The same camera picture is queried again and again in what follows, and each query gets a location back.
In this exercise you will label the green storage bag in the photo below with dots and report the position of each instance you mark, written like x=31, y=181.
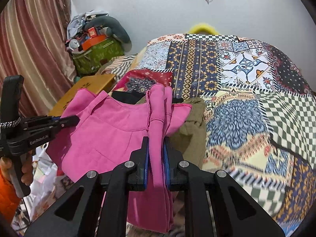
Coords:
x=90, y=61

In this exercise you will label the patchwork bed quilt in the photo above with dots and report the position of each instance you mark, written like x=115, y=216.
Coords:
x=259, y=115

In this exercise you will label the striped red curtain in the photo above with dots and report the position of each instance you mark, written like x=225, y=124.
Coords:
x=33, y=36

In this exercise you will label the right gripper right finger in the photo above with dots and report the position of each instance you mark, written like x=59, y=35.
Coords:
x=215, y=204

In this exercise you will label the pink pants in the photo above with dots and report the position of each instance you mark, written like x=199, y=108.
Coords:
x=107, y=133

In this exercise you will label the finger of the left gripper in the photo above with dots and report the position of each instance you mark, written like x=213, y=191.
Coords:
x=65, y=122

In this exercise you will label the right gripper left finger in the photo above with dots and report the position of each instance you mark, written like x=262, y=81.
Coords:
x=96, y=205

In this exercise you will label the white crumpled cloth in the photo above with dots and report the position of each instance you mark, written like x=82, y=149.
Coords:
x=49, y=183

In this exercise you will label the orange box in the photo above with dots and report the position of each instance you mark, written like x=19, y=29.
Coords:
x=93, y=41

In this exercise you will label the olive green pants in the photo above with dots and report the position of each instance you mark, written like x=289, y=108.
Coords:
x=189, y=139

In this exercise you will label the orange sleeve forearm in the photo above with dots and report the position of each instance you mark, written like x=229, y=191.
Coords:
x=9, y=202

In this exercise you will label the wooden lap desk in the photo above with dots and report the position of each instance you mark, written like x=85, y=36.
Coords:
x=82, y=93

